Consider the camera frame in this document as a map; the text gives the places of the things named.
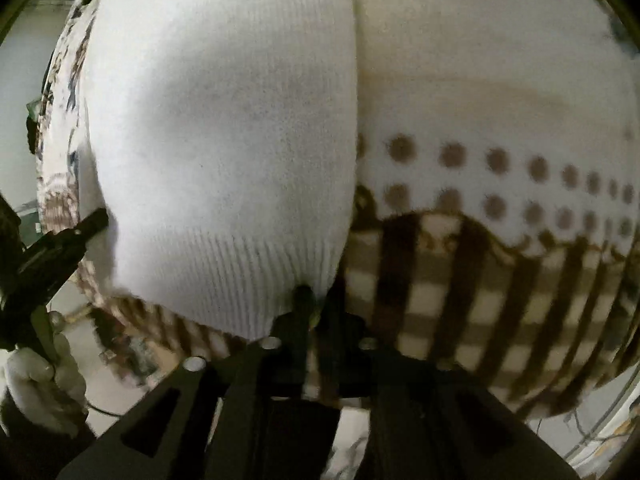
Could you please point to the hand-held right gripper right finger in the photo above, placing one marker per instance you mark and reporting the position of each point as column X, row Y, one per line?
column 345, row 342

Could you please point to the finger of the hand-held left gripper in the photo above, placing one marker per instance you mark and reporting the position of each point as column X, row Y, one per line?
column 70, row 242

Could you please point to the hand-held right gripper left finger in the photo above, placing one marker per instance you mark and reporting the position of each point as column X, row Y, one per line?
column 299, row 322

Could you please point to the white knit sweater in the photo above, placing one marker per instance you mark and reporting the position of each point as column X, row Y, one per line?
column 215, row 135

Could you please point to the person's left forearm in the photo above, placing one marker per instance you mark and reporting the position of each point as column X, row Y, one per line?
column 35, row 452

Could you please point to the person's left hand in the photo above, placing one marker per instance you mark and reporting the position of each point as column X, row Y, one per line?
column 35, row 385

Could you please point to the floral plaid printed blanket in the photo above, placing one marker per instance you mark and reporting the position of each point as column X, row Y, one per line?
column 475, row 110

